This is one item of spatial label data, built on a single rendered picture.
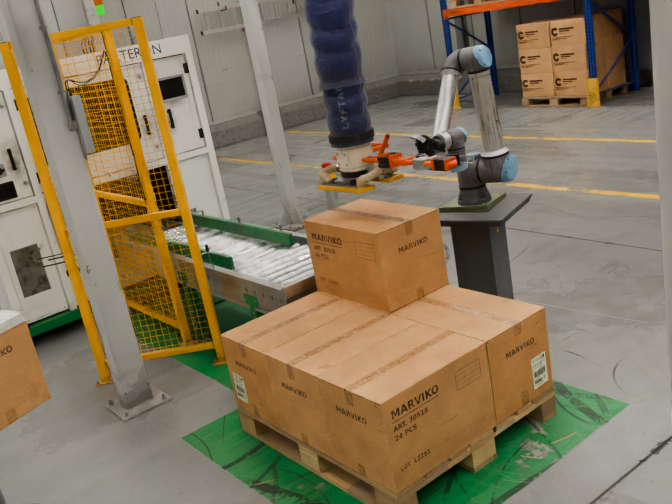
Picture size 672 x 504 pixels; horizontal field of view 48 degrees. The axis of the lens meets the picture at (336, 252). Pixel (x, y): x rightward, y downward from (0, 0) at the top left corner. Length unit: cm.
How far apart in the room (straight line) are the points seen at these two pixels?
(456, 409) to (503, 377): 30
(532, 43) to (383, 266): 879
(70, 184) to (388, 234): 170
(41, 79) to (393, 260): 198
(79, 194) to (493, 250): 227
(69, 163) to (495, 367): 238
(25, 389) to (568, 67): 964
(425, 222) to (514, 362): 81
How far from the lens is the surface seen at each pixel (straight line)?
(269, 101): 728
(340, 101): 365
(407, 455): 308
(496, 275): 441
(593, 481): 333
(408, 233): 364
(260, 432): 394
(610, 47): 1203
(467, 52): 413
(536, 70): 1210
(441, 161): 332
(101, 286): 435
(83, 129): 419
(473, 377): 323
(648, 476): 337
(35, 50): 419
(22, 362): 339
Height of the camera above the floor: 195
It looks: 17 degrees down
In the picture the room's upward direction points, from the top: 11 degrees counter-clockwise
